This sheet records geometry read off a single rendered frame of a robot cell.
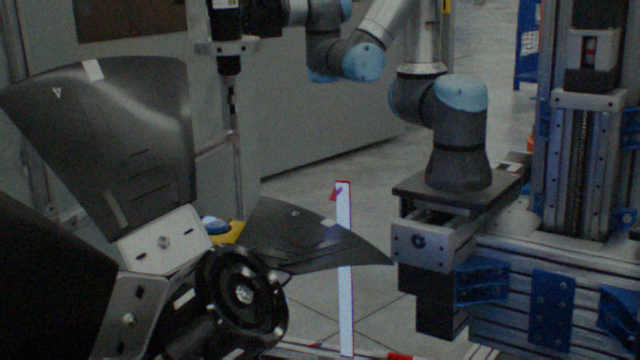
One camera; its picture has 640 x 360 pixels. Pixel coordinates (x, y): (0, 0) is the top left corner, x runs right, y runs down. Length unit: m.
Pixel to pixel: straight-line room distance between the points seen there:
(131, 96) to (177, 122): 0.06
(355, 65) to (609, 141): 0.55
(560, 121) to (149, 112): 0.93
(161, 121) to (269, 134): 3.92
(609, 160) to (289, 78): 3.49
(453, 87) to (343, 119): 3.76
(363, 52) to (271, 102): 3.42
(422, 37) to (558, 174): 0.42
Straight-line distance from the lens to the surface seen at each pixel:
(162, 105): 0.84
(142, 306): 0.68
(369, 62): 1.30
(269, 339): 0.68
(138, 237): 0.76
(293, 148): 4.89
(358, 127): 5.34
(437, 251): 1.42
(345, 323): 1.21
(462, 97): 1.47
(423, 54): 1.57
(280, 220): 0.98
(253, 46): 0.71
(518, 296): 1.54
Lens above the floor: 1.55
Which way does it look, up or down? 19 degrees down
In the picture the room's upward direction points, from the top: 2 degrees counter-clockwise
